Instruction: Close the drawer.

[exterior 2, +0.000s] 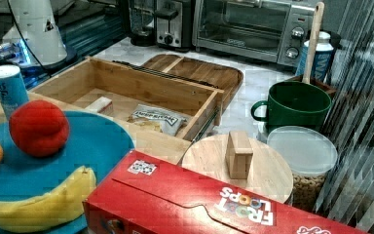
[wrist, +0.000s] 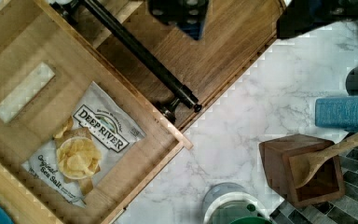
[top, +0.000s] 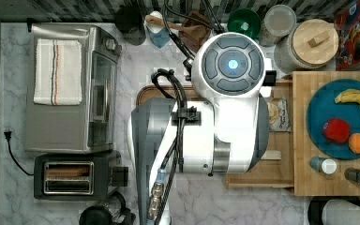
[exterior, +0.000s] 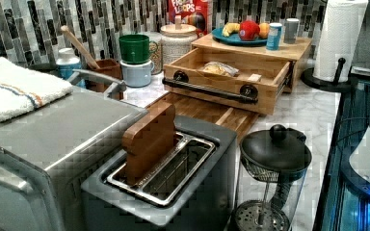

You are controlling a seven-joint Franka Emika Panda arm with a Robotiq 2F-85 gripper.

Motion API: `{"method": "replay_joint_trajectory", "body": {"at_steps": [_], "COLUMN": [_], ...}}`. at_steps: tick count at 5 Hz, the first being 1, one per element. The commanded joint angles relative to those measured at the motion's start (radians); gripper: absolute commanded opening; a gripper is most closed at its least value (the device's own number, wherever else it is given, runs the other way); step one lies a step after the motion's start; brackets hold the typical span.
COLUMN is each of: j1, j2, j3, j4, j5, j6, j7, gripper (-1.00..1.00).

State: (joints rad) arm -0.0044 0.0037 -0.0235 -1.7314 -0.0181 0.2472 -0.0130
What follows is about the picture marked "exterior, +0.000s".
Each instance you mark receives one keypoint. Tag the wooden drawer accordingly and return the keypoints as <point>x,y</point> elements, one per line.
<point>270,82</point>

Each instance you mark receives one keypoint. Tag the wooden drawer cabinet box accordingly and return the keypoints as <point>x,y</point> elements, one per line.
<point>296,54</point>

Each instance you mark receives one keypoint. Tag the wooden toast slice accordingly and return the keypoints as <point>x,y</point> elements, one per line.
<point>148,140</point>

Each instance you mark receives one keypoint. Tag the plastic snack bag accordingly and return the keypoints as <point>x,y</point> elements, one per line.
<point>220,69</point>

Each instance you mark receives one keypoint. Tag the wooden cutting board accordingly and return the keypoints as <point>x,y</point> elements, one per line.
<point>235,119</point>

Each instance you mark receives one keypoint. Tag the light blue mug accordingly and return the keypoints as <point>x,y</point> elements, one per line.
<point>137,75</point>

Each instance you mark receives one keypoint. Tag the glass jar with cereal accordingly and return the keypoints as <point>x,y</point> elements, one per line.
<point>155,51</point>

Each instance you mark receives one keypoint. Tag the silver two-slot toaster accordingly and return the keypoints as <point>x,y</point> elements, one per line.
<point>192,188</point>

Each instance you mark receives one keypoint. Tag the white ceramic jar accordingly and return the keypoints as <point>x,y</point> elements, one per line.
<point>177,39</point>

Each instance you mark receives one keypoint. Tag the green mug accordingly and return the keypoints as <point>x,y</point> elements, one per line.
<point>134,49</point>

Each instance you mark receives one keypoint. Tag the teal plate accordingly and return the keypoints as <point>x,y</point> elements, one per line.
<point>234,39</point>

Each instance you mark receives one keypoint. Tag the yellow banana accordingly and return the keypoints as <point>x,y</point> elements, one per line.
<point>230,28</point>

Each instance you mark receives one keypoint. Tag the black french press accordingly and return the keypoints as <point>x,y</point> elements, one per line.
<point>277,160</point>

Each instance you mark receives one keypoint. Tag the Froot Loops cereal box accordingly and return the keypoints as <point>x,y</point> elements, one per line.
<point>197,13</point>

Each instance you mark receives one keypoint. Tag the red apple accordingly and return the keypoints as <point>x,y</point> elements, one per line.
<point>248,30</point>

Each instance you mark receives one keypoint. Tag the wooden spoon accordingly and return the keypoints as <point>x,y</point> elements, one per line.
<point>80,47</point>

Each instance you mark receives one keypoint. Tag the orange fruit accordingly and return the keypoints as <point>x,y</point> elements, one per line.
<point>264,30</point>

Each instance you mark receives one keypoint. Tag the blue white can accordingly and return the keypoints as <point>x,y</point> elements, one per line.
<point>274,36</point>

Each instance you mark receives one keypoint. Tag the blue bottle white cap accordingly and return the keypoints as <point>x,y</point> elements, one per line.
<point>67,61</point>

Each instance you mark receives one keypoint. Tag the grey shaker can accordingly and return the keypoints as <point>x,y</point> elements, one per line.
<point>290,30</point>

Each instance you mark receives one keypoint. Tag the stainless toaster oven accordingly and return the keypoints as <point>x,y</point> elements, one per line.
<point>47,154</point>

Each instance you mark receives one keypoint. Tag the black paper towel holder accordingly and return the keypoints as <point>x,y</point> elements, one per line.
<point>330,86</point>

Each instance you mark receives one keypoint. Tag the white striped towel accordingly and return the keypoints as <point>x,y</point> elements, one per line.
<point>23,90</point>

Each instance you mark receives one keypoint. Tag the white paper towel roll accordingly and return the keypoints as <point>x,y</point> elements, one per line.
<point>340,31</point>

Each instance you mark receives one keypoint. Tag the black drawer handle bar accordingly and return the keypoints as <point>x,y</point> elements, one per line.
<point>180,80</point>

